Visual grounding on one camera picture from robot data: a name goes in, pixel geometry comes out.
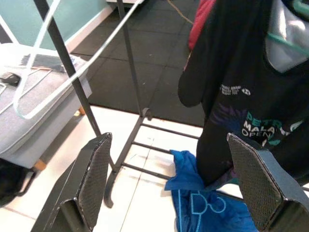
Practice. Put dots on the black metal clothes rack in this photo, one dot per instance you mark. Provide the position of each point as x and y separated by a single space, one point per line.
62 48

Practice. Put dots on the black printed t-shirt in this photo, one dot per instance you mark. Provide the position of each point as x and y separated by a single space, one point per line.
229 60

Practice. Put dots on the red blanket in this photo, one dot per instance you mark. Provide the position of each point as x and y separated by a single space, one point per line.
200 21

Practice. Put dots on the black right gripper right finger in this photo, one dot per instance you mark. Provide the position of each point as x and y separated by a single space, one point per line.
265 188

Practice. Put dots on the grey upholstered ottoman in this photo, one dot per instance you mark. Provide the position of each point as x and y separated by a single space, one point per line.
36 101

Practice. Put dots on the black bag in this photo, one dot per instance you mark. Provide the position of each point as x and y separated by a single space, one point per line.
9 181

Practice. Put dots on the blue garment with line print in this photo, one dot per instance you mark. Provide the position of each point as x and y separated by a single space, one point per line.
193 205

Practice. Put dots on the teal plastic hanger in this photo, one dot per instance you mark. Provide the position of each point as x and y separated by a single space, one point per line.
280 39

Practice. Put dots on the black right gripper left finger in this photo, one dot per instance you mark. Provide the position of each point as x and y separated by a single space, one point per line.
72 183

